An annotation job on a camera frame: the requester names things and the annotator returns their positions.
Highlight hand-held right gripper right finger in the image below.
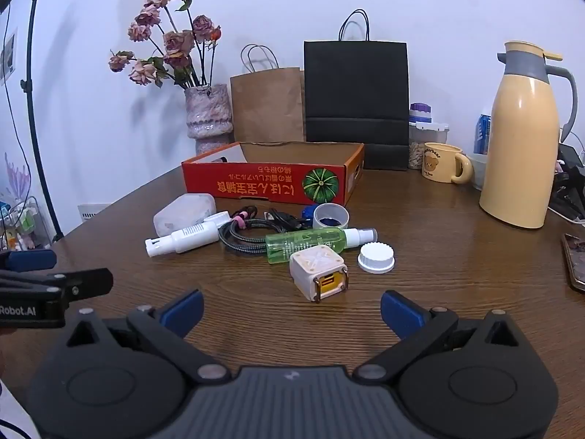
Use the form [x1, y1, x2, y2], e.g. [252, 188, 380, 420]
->
[354, 289, 522, 385]

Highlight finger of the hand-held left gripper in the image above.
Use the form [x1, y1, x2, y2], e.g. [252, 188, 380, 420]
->
[0, 248, 58, 273]
[0, 268, 114, 305]

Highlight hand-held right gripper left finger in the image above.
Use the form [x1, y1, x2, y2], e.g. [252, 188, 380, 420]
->
[66, 289, 233, 386]

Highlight white ridged jar lid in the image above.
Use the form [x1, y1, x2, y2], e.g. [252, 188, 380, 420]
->
[357, 242, 396, 275]

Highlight white plastic bottle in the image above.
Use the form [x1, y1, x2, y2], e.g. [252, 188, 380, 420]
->
[145, 211, 231, 259]

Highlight braided grey charging cable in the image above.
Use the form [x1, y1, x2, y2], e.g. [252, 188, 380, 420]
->
[218, 209, 293, 257]

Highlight translucent white pouch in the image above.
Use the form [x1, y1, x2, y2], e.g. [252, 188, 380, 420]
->
[153, 193, 216, 237]

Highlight white cube charger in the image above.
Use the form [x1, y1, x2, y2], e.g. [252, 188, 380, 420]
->
[289, 247, 350, 303]

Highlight green spray bottle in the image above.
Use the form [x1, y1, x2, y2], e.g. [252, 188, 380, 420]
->
[265, 226, 378, 266]

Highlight red cardboard box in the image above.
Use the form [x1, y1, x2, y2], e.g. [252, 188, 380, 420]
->
[181, 141, 365, 206]

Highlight translucent plastic cup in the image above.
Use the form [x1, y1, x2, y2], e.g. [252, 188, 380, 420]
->
[312, 202, 350, 229]

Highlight yellow bear mug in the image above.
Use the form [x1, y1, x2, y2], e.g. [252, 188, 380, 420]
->
[421, 143, 473, 184]

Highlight clear storage jar white lid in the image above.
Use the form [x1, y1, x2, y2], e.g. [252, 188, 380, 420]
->
[408, 121, 449, 170]

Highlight clear plastic bowl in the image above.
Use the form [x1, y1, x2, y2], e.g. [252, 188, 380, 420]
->
[466, 152, 487, 190]

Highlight smartphone with patterned case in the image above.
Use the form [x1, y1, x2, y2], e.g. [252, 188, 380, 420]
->
[561, 232, 585, 293]

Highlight blue drink can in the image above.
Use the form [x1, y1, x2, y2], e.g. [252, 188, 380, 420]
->
[473, 109, 492, 155]

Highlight mottled pink ceramic vase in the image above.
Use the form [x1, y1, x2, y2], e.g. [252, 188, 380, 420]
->
[184, 83, 234, 156]

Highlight yellow thermos jug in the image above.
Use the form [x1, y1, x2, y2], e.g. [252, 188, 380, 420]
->
[479, 41, 579, 229]

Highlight black light stand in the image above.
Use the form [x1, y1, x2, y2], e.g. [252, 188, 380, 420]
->
[18, 0, 65, 243]

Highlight black desk gadget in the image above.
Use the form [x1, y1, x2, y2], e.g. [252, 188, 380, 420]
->
[548, 144, 585, 225]

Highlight brown paper bag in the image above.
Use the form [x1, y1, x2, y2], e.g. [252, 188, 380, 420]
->
[230, 44, 306, 143]

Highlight black chair back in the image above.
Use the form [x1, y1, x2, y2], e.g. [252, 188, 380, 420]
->
[304, 9, 410, 171]

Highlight dried pink flowers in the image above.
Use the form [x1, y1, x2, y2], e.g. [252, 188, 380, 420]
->
[108, 0, 222, 90]

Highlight wire shelf with toiletries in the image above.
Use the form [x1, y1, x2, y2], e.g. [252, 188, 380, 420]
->
[0, 194, 53, 252]

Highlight black usb cable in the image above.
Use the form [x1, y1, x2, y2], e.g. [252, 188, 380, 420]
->
[265, 209, 314, 232]

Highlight wall poster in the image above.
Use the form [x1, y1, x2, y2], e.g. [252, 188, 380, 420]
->
[0, 27, 19, 85]

